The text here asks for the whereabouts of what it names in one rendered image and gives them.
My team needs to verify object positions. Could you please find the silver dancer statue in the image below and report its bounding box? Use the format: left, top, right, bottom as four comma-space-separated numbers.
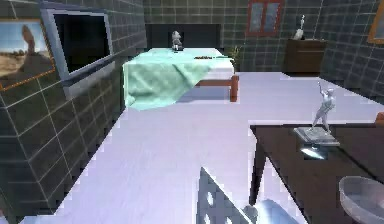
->
293, 81, 341, 148

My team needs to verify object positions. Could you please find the grey teddy bear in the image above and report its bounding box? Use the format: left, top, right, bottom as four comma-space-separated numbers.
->
171, 30, 184, 53

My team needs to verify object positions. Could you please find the grey wall television set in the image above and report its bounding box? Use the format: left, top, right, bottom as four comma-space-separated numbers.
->
39, 3, 117, 100

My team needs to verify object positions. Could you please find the dark brown wooden table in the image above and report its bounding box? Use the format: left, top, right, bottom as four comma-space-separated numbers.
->
249, 123, 384, 224

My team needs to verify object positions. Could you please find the framed desert landscape picture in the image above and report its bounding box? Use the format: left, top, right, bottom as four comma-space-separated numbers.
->
0, 18, 57, 92

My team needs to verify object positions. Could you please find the green house plant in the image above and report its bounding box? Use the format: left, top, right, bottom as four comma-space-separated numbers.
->
227, 45, 242, 72

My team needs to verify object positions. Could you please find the dark brown chest of drawers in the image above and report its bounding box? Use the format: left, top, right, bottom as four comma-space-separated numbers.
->
283, 38, 328, 75

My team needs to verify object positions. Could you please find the white slender statue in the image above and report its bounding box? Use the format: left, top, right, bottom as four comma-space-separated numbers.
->
293, 14, 306, 41

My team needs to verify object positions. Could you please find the red framed window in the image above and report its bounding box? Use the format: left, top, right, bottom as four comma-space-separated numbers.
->
245, 0, 285, 38

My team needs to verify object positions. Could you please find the wooden bed with white mattress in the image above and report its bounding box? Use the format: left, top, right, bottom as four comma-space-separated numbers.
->
145, 23, 240, 103

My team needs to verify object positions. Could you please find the orange framed wall picture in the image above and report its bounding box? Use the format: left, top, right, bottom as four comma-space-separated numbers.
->
367, 0, 384, 45

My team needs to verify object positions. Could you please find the grey glass bowl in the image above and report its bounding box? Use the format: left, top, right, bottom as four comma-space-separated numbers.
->
338, 175, 384, 224

